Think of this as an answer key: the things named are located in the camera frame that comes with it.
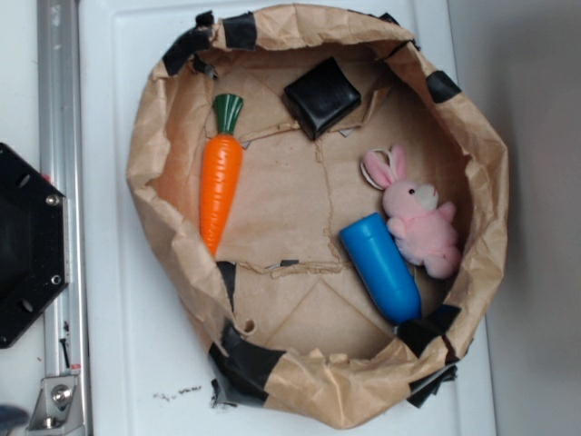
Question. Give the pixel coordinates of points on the blue plastic bottle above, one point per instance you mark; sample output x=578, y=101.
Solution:
x=382, y=269

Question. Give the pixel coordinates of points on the orange plastic toy carrot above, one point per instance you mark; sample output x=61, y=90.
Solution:
x=221, y=167

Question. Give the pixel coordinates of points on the brown paper bag bin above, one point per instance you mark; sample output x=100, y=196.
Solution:
x=280, y=308

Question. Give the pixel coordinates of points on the black square block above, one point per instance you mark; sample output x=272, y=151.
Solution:
x=320, y=98

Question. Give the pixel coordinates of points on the pink plush bunny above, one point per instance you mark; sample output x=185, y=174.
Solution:
x=420, y=225

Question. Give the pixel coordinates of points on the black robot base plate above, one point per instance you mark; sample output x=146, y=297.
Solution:
x=33, y=270

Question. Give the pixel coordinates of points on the aluminium extrusion rail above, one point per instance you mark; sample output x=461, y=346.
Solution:
x=66, y=350

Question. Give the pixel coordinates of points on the metal corner bracket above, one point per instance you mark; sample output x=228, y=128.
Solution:
x=58, y=409

